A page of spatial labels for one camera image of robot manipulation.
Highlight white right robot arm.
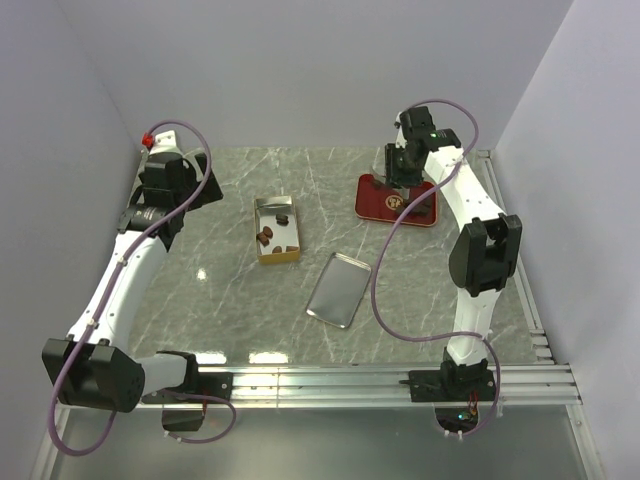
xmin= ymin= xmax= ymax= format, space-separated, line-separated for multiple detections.
xmin=385 ymin=101 xmax=522 ymax=399

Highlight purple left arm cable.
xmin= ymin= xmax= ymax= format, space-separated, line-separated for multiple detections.
xmin=47 ymin=119 xmax=238 ymax=457

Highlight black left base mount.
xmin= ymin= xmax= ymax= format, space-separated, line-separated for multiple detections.
xmin=141 ymin=371 xmax=234 ymax=404

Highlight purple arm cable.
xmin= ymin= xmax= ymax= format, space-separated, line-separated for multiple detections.
xmin=372 ymin=98 xmax=504 ymax=439
xmin=47 ymin=119 xmax=238 ymax=457

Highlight electronics board with led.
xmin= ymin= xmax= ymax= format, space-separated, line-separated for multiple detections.
xmin=435 ymin=394 xmax=479 ymax=434

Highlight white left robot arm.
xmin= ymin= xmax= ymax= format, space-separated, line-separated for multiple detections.
xmin=42 ymin=126 xmax=223 ymax=412

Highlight aluminium rail frame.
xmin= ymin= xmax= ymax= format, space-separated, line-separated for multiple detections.
xmin=35 ymin=147 xmax=604 ymax=479

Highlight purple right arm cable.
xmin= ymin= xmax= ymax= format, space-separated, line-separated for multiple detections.
xmin=372 ymin=98 xmax=504 ymax=439

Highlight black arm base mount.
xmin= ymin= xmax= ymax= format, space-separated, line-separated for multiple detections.
xmin=400 ymin=368 xmax=497 ymax=403

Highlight silver metal tweezers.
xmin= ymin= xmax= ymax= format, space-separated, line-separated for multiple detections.
xmin=369 ymin=165 xmax=410 ymax=201

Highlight silver tin lid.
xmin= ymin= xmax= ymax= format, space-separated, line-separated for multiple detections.
xmin=305 ymin=252 xmax=371 ymax=329

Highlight gold metal tin box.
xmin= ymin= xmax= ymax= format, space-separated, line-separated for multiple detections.
xmin=253 ymin=195 xmax=301 ymax=265

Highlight red rectangular tray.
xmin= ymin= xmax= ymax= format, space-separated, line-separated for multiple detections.
xmin=354 ymin=174 xmax=438 ymax=227

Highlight black box under rail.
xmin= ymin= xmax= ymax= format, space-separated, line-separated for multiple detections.
xmin=161 ymin=407 xmax=206 ymax=433

